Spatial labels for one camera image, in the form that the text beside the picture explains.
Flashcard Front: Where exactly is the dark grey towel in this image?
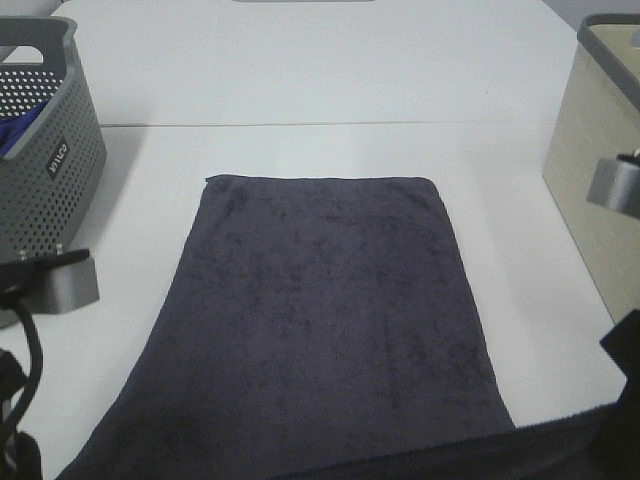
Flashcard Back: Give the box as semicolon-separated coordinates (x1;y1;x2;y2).
62;175;639;479

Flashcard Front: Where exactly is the beige basket with grey rim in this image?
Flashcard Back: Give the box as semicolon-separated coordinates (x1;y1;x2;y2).
543;13;639;322

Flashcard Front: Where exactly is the blue cloth in basket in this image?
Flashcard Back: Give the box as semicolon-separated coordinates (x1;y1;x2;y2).
0;101;47;156

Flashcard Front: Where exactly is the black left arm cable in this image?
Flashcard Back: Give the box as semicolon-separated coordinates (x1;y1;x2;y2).
0;294;46;480

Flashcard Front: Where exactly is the grey perforated plastic basket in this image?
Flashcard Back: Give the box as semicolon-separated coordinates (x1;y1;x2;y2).
1;16;106;263

